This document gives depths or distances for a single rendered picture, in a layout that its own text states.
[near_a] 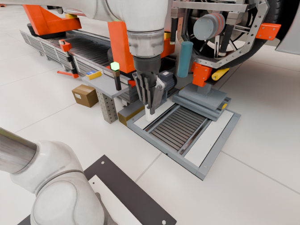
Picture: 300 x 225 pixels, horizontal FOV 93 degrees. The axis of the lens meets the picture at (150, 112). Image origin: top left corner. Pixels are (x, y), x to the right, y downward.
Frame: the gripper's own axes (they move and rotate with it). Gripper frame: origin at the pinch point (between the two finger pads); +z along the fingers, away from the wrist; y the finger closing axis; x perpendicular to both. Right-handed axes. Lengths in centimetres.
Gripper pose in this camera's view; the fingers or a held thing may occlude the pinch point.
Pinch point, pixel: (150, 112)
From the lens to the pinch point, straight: 50.7
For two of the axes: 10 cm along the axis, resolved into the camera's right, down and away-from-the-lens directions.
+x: 7.4, -4.5, 5.0
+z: 0.4, 7.7, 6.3
